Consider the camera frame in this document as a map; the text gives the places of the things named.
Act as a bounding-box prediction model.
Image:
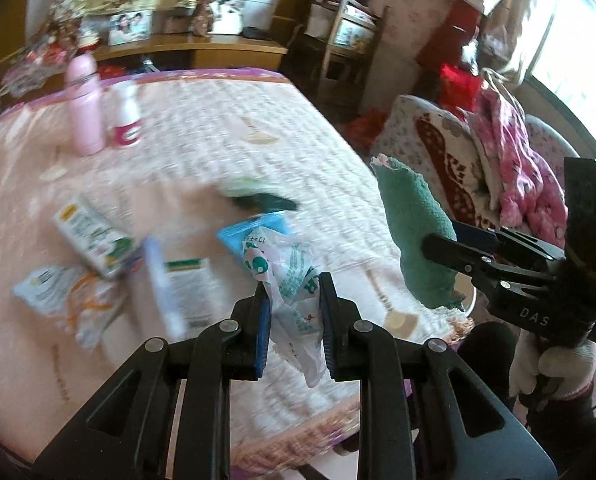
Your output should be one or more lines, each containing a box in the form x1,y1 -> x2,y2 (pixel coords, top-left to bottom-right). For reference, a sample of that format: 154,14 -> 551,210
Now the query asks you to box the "pink bottle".
65,52 -> 106,156

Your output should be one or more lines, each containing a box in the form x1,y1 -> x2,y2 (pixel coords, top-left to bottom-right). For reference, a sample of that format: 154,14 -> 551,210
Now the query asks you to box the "white pill bottle magenta label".
110,80 -> 142,148

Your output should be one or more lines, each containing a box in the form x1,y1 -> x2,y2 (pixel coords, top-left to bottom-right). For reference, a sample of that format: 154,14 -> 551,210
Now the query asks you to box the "white gloved hand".
509,330 -> 596,401

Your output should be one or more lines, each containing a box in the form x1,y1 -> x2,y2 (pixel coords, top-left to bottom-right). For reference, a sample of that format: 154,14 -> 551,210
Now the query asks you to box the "white green plastic wrapper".
243,226 -> 325,388

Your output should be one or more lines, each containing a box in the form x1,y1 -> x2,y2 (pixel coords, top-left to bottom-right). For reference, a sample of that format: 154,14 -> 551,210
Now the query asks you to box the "red cushion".
439,64 -> 482,112

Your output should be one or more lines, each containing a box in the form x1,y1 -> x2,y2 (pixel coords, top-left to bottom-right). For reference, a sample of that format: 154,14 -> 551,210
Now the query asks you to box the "white green medicine box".
165,258 -> 220,338

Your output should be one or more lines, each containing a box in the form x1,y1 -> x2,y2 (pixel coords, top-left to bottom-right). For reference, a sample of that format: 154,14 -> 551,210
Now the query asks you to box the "white tablet box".
127,236 -> 187,342

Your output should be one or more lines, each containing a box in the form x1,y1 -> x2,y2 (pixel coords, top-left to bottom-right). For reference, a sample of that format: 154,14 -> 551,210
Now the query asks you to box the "wooden chair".
298,0 -> 390,108

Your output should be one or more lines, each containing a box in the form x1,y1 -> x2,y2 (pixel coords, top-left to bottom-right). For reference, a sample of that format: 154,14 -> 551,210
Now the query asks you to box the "green white carton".
53,196 -> 136,280

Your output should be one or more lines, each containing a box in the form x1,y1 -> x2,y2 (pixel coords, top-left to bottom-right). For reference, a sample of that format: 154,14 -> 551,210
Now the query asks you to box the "dark green wrapper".
217,178 -> 299,214

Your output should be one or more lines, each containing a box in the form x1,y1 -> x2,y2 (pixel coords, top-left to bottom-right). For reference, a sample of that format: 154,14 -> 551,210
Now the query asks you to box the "pink patterned garment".
468,88 -> 568,248

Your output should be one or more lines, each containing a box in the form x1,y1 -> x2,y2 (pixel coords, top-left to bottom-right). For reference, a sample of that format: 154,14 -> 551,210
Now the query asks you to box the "green towel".
371,154 -> 464,309

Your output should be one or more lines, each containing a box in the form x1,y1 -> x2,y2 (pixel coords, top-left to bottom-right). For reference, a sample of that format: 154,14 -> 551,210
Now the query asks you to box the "blue snack packet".
215,211 -> 294,261

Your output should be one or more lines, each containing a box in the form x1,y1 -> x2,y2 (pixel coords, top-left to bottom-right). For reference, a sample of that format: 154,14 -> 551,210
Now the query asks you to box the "pink quilted table cover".
0,72 -> 472,460

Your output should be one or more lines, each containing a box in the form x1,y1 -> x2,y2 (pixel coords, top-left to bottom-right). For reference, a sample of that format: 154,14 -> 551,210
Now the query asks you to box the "wooden cabinet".
0,34 -> 287,106

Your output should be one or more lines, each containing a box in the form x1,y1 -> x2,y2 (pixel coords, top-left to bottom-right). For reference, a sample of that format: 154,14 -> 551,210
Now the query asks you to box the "framed photo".
108,10 -> 151,47

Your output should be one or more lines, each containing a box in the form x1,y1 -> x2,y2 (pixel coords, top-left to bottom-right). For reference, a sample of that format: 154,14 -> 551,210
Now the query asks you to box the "white bucket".
455,273 -> 478,316

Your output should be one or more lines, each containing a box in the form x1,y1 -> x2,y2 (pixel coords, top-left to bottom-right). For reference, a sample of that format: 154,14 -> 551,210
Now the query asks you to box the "white orange snack bag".
13,266 -> 127,350

